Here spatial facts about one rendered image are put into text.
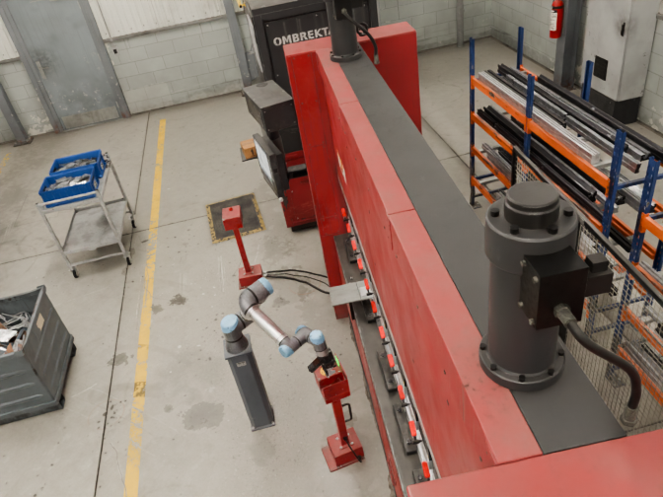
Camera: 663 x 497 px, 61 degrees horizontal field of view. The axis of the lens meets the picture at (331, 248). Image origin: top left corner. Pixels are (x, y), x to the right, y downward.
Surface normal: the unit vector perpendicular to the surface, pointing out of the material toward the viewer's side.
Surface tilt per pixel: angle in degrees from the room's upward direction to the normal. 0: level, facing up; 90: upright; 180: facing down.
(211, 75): 90
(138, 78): 90
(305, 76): 90
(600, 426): 0
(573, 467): 0
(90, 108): 90
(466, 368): 0
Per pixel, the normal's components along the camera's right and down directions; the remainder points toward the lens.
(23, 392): 0.21, 0.55
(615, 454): -0.15, -0.80
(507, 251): -0.64, 0.53
